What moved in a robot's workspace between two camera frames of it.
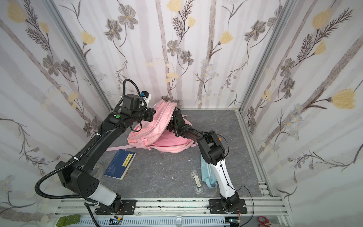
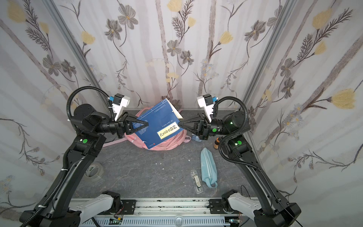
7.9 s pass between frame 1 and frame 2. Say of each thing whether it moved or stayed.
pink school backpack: moved
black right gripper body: moved
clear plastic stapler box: stayed
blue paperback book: moved
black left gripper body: moved
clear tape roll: stayed
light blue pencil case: stayed
